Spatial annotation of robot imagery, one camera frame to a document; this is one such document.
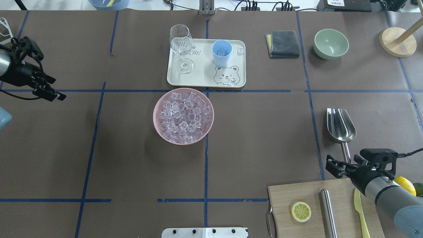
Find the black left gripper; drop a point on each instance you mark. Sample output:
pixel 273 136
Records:
pixel 20 73

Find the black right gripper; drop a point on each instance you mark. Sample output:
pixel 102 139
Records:
pixel 362 175

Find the stainless steel ice scoop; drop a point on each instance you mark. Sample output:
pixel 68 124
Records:
pixel 342 129

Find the clear ice cubes pile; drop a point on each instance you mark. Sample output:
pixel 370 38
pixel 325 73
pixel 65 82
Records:
pixel 184 117

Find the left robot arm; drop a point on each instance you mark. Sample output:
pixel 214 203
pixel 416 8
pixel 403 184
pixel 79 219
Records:
pixel 21 66

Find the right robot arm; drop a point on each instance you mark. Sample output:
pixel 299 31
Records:
pixel 404 209

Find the spilled ice cube tray edge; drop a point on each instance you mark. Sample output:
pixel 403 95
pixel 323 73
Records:
pixel 232 82

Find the wooden cup stand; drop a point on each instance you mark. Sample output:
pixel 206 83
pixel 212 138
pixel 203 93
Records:
pixel 399 42

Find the spilled ice cube on tray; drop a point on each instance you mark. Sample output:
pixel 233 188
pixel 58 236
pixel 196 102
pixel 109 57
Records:
pixel 240 51

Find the light blue cup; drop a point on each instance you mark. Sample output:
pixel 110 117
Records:
pixel 221 50

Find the yellow plastic knife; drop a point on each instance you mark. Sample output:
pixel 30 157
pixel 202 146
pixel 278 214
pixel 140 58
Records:
pixel 359 209

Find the half lemon slice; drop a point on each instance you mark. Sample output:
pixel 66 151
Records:
pixel 300 211

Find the steel muddler black tip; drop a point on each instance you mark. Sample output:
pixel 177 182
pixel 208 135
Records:
pixel 327 214

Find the yellow lemon front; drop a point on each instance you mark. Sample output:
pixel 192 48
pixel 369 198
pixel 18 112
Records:
pixel 406 184

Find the green lime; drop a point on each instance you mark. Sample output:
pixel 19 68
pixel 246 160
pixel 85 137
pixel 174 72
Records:
pixel 418 186

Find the blue basin bowl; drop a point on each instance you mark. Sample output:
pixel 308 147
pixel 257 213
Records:
pixel 112 5

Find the pink bowl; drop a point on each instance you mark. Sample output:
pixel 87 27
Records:
pixel 158 125

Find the green bowl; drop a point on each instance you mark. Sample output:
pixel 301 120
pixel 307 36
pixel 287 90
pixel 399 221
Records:
pixel 330 44

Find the grey yellow folded cloth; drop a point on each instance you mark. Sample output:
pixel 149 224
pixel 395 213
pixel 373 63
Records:
pixel 282 44

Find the clear wine glass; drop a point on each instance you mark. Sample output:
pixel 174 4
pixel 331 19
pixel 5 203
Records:
pixel 181 44

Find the cream bear serving tray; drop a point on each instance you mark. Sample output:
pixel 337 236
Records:
pixel 205 72

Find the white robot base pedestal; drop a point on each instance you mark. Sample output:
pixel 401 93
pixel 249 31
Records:
pixel 206 232

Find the aluminium frame post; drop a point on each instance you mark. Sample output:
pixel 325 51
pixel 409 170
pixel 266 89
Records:
pixel 206 7

